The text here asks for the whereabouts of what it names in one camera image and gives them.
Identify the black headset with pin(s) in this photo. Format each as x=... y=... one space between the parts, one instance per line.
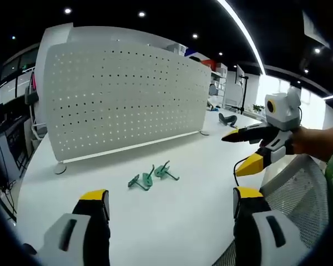
x=227 y=118

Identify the white perforated mounting plate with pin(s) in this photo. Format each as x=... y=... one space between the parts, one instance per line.
x=122 y=102

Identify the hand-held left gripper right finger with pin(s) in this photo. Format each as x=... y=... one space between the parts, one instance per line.
x=266 y=235

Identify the white storage shelf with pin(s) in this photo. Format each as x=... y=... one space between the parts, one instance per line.
x=219 y=83

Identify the ceiling light strip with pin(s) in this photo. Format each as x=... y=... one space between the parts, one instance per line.
x=247 y=33

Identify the black tripod stand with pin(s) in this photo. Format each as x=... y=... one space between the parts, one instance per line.
x=243 y=94

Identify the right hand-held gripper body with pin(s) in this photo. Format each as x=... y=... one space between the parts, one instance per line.
x=284 y=113

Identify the small green plant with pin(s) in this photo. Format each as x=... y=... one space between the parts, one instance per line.
x=258 y=108

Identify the white mesh chair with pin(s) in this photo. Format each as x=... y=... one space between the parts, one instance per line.
x=299 y=188

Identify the white desk partition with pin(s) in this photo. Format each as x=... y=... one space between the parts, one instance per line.
x=55 y=34

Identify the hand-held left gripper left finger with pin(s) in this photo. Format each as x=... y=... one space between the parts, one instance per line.
x=72 y=238

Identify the green hook assembly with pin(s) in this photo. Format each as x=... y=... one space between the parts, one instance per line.
x=134 y=180
x=147 y=179
x=162 y=172

